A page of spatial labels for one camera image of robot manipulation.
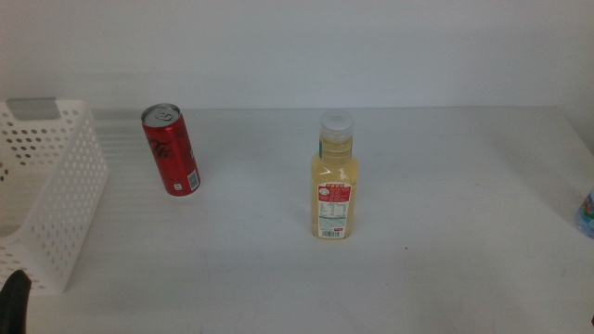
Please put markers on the clear water bottle blue cap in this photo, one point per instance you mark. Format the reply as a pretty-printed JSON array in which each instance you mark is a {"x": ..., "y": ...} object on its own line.
[{"x": 587, "y": 218}]

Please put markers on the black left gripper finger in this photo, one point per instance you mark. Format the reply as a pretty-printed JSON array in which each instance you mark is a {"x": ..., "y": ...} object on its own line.
[{"x": 15, "y": 301}]

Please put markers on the red soda can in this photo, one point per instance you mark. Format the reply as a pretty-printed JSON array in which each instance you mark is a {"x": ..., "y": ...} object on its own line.
[{"x": 171, "y": 158}]

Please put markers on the white perforated plastic basket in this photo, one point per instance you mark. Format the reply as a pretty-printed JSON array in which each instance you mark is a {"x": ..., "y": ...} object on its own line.
[{"x": 69, "y": 209}]

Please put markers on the yellow juice bottle white cap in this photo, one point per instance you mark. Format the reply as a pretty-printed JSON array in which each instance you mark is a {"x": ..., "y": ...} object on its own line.
[{"x": 334, "y": 176}]

